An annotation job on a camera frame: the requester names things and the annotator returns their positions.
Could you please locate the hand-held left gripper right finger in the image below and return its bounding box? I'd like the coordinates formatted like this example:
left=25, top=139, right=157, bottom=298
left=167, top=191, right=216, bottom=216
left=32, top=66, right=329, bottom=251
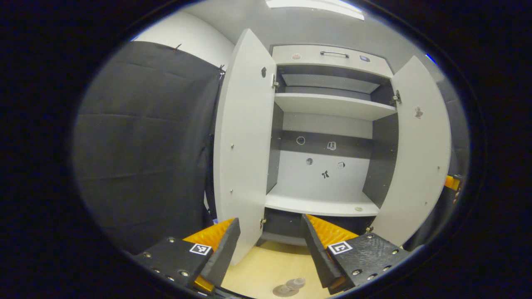
left=301, top=214, right=413, bottom=295

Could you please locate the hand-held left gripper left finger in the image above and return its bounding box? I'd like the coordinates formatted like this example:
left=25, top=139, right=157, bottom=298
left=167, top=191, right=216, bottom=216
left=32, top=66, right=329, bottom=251
left=132, top=217, right=241, bottom=293

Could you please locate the grey cabinet door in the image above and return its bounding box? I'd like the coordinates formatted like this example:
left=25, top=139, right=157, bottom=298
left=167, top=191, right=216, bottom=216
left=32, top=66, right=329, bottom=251
left=369, top=56, right=452, bottom=248
left=213, top=28, right=277, bottom=266

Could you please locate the grey cabinet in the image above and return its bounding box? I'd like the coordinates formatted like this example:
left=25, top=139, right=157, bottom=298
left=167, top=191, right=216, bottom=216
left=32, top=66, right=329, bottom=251
left=265, top=44, right=400, bottom=246

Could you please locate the grey cabinet shelf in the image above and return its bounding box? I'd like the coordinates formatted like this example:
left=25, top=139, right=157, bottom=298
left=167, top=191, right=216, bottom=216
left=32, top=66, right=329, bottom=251
left=265, top=185, right=380, bottom=218
left=274, top=93, right=398, bottom=121

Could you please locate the grey cabinet drawer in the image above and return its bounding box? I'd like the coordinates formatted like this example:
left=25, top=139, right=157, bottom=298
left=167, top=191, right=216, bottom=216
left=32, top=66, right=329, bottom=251
left=272, top=44, right=394, bottom=78

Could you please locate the large ceiling light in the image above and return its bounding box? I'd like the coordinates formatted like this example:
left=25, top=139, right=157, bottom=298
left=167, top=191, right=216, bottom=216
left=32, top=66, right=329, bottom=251
left=266, top=0, right=365, bottom=20

